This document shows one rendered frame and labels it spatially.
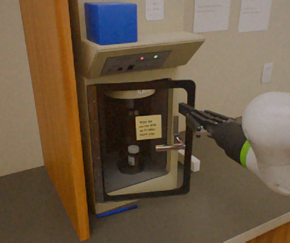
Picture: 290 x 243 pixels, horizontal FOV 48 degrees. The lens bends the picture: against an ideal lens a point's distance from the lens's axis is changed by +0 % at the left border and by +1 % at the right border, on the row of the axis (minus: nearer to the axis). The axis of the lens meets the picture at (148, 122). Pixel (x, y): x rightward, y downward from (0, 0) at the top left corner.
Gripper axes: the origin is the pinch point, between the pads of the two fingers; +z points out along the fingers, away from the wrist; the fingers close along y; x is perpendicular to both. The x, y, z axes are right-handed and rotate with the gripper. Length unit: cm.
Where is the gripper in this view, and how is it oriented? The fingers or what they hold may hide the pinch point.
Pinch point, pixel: (187, 111)
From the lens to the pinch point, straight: 92.8
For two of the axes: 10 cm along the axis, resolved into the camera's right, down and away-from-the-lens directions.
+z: -4.8, -3.6, 8.0
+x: 0.0, 9.1, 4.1
